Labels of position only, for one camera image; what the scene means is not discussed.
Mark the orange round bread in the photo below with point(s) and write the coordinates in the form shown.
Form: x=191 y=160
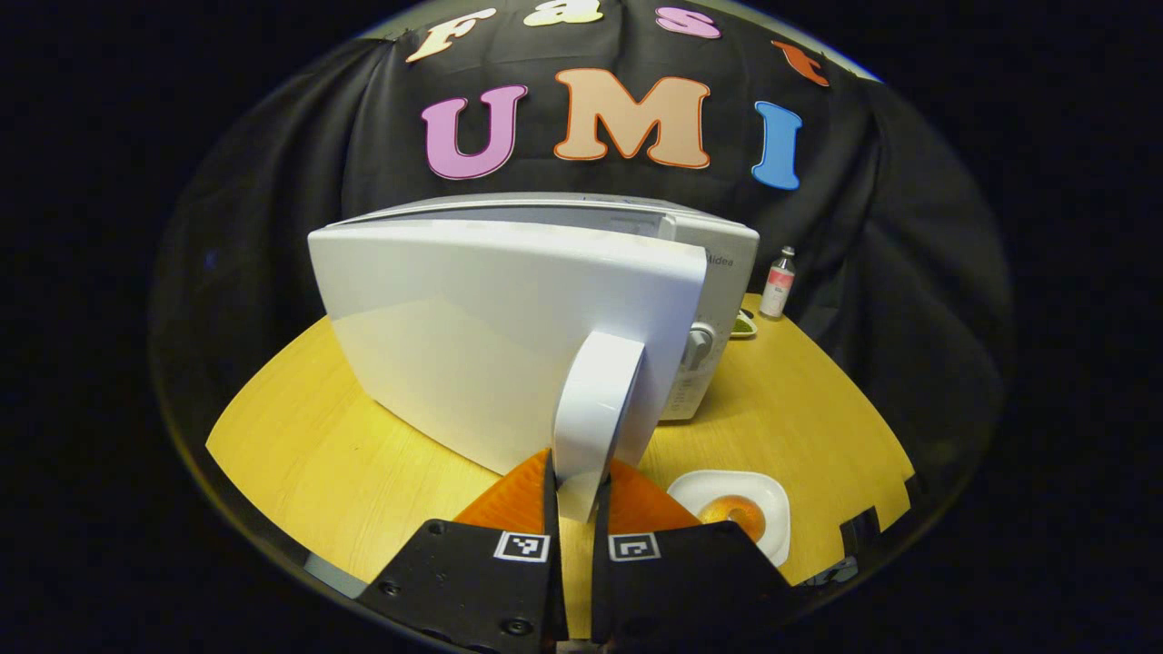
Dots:
x=731 y=516

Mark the divided tray of grains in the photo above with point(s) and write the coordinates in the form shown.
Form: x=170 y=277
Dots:
x=745 y=324

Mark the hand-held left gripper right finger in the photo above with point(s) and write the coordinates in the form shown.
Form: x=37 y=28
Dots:
x=672 y=581

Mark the small pink label bottle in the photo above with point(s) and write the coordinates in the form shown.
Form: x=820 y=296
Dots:
x=778 y=286

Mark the white microwave oven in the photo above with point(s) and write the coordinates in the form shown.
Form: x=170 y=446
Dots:
x=472 y=345

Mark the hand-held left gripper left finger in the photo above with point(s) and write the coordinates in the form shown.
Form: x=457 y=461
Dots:
x=472 y=590

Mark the black backdrop cloth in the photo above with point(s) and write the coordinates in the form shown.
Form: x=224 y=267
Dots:
x=273 y=227

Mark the white square plate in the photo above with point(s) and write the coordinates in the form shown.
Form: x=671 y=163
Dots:
x=772 y=495

